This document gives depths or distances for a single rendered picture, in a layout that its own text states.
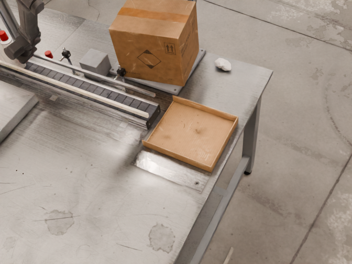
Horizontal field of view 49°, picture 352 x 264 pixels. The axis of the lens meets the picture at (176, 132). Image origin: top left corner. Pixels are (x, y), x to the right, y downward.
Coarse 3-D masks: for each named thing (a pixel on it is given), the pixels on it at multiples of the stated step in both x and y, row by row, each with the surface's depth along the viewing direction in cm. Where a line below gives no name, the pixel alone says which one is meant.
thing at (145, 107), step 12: (36, 72) 179; (48, 72) 179; (60, 72) 178; (48, 84) 174; (72, 84) 172; (84, 84) 171; (84, 96) 167; (108, 96) 166; (120, 96) 165; (120, 108) 161; (144, 108) 159; (156, 108) 159
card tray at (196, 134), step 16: (176, 96) 163; (176, 112) 162; (192, 112) 162; (208, 112) 160; (224, 112) 155; (160, 128) 158; (176, 128) 157; (192, 128) 156; (208, 128) 156; (224, 128) 155; (144, 144) 153; (160, 144) 153; (176, 144) 153; (192, 144) 152; (208, 144) 151; (224, 144) 147; (192, 160) 143; (208, 160) 147
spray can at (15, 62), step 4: (0, 32) 167; (4, 32) 166; (0, 36) 166; (4, 36) 167; (4, 40) 168; (8, 40) 169; (12, 40) 171; (4, 44) 169; (8, 44) 169; (12, 60) 176; (16, 60) 176; (16, 64) 178; (20, 64) 179; (24, 64) 181; (24, 68) 182
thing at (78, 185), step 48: (48, 48) 197; (96, 48) 193; (48, 96) 176; (144, 96) 170; (192, 96) 167; (240, 96) 164; (0, 144) 162; (48, 144) 160; (96, 144) 157; (0, 192) 148; (48, 192) 146; (96, 192) 144; (144, 192) 142; (192, 192) 140; (0, 240) 136; (48, 240) 134; (96, 240) 132; (144, 240) 131
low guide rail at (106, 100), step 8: (8, 64) 179; (24, 72) 177; (32, 72) 174; (48, 80) 171; (56, 80) 170; (72, 88) 166; (88, 96) 165; (96, 96) 161; (112, 104) 159; (120, 104) 157; (136, 112) 155; (144, 112) 154
